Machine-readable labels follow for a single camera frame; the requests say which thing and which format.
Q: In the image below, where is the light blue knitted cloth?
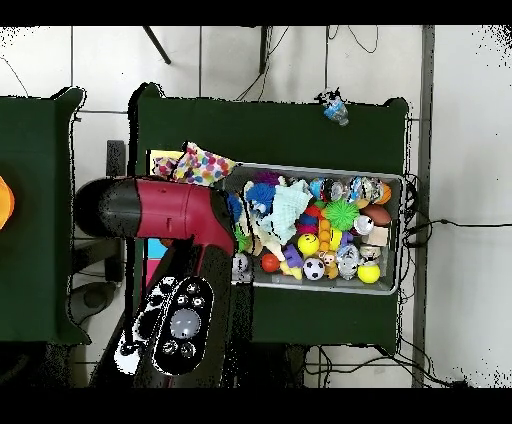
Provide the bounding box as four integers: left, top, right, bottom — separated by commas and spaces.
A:
259, 179, 314, 246

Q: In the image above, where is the yellow smiley ball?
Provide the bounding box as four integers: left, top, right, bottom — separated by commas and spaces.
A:
297, 233, 321, 257

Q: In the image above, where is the silver mesh bin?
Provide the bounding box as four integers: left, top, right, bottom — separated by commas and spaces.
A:
221, 161, 405, 296

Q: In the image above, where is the wooden box with three holes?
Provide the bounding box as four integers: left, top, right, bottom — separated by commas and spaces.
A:
140, 149, 186, 313

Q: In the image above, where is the blue spiky ball with eyes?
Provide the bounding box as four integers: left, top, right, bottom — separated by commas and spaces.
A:
244, 181, 277, 215

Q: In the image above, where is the purple spiky toy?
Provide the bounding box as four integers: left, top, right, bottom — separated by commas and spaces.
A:
254, 170, 282, 187

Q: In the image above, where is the orange red ball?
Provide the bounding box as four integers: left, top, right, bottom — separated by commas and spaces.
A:
260, 252, 281, 274

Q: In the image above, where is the white baseball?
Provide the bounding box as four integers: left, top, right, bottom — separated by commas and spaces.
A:
232, 253, 252, 277

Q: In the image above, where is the black and white soccer ball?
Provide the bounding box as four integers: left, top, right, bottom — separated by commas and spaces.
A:
302, 257, 326, 281

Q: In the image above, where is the green spiky ball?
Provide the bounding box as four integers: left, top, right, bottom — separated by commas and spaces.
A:
324, 197, 360, 232

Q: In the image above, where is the dark green table cloth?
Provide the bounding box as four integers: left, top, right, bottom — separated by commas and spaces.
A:
125, 81, 410, 348

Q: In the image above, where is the crushed clear plastic bottle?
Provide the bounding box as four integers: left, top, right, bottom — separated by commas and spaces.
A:
321, 93, 350, 127

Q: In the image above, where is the black stand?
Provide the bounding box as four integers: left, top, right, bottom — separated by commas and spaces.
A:
71, 139, 128, 283

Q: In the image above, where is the black tripod leg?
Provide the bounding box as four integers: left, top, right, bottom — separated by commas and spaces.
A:
142, 25, 172, 65
258, 25, 274, 76

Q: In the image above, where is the grey round floor base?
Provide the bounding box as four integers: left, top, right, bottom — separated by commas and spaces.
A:
66, 280, 118, 326

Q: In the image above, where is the green covered side table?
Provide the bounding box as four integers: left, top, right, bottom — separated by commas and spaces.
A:
0, 86, 92, 346

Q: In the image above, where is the orange object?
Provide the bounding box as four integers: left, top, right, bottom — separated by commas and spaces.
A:
0, 175, 16, 231

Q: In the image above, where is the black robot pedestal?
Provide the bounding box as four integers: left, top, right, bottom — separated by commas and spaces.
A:
239, 343, 311, 389

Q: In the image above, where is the black cable bundle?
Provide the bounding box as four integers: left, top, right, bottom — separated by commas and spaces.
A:
401, 173, 512, 305

